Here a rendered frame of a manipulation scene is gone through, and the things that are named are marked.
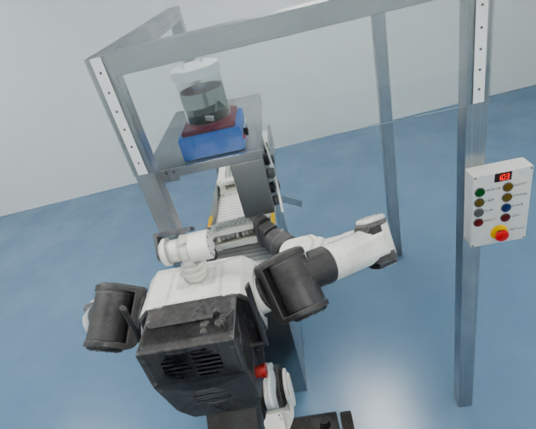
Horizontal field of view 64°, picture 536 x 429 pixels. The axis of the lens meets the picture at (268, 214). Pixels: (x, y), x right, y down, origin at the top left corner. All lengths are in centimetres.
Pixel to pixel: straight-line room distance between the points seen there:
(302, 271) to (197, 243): 23
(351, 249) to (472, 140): 55
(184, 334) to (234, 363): 11
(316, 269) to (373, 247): 16
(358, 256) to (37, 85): 430
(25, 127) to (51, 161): 42
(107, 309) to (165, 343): 22
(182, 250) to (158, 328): 17
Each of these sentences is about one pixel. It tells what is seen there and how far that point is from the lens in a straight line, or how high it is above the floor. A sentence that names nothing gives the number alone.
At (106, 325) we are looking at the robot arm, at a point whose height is 126.
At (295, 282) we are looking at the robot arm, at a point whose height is 127.
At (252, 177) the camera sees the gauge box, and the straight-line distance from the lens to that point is 136.
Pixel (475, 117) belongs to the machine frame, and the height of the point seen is 136.
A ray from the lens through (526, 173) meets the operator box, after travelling 143.
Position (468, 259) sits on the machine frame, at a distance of 162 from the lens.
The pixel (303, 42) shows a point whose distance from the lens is 117.
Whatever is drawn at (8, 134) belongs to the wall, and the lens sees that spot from 526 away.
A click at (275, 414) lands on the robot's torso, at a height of 51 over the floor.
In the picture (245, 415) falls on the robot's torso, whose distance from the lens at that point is 115.
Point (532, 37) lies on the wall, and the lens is 554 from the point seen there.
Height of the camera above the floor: 188
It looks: 31 degrees down
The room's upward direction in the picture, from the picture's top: 15 degrees counter-clockwise
